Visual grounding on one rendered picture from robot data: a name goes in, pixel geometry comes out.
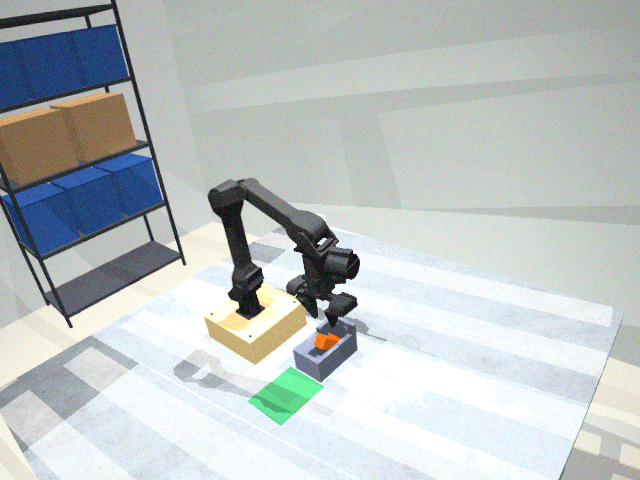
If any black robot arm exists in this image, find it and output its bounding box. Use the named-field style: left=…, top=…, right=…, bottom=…
left=208, top=177, right=360, bottom=320

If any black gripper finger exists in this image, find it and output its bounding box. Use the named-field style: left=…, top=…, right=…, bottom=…
left=324, top=307, right=338, bottom=328
left=295, top=295, right=318, bottom=319

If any orange l-shaped part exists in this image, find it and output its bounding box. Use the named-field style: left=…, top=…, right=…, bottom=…
left=313, top=333, right=342, bottom=350

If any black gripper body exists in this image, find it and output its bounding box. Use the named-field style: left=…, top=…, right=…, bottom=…
left=286, top=273, right=358, bottom=318

